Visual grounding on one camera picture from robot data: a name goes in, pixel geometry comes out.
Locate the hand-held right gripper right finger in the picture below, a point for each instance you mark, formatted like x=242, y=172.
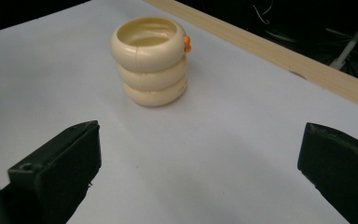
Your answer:
x=341, y=171

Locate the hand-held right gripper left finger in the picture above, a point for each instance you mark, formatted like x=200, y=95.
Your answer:
x=59, y=174

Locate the cream ringed plastic holder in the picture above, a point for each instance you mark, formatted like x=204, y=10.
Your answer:
x=150, y=62

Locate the white metal stand leg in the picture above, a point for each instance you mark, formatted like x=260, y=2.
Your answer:
x=352, y=40

